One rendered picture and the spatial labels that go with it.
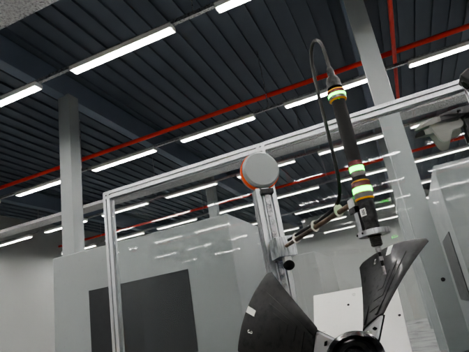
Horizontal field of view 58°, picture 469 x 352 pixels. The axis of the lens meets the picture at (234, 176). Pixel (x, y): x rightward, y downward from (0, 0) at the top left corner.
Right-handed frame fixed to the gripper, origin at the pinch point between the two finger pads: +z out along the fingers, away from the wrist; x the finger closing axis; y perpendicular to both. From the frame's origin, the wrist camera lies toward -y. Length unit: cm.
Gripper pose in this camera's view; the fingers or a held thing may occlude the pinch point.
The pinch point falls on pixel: (420, 128)
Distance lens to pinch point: 104.6
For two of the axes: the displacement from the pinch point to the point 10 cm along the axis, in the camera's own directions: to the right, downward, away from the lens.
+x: 3.9, 2.3, 8.9
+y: 1.6, 9.4, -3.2
